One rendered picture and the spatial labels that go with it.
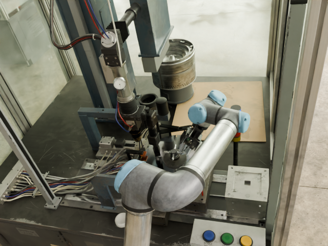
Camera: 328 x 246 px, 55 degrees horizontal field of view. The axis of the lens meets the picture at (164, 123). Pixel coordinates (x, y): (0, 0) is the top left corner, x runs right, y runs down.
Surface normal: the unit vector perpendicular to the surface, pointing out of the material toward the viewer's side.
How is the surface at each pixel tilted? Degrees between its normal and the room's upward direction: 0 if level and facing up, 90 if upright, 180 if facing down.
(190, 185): 47
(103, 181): 90
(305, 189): 0
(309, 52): 90
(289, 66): 90
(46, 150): 0
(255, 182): 0
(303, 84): 90
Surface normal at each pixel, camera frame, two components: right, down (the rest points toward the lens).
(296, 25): -0.24, 0.65
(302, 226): -0.15, -0.75
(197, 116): -0.55, 0.30
